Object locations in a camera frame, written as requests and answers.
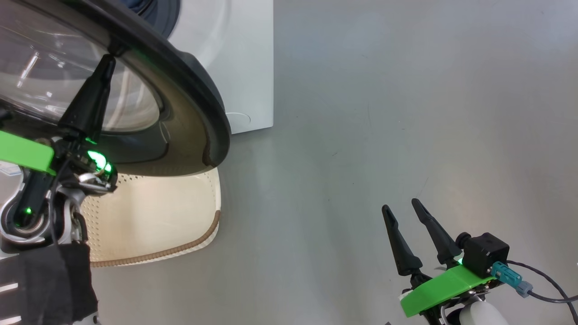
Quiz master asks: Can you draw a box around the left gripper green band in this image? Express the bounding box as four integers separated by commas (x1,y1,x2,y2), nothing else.
0,54,118,195

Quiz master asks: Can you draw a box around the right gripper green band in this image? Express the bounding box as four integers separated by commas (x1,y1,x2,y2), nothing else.
382,198,497,325

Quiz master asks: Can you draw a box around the black round glass washer door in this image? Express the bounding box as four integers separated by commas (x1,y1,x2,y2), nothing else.
0,0,231,176

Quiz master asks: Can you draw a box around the white front-load washing machine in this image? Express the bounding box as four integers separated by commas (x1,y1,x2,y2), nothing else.
126,0,274,135

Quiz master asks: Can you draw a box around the cream perforated laundry basket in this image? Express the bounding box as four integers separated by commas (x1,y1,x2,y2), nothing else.
81,167,222,268

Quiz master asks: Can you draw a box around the round white filter cover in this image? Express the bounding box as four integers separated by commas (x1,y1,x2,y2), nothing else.
226,112,251,135

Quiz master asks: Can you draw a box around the teal camera cable connector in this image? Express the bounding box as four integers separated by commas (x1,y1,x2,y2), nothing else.
491,261,533,297

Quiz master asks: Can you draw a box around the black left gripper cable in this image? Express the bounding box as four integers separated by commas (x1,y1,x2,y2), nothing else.
47,149,87,244

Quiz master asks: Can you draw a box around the black right camera cable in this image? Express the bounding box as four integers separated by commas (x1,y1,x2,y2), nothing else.
506,260,578,325

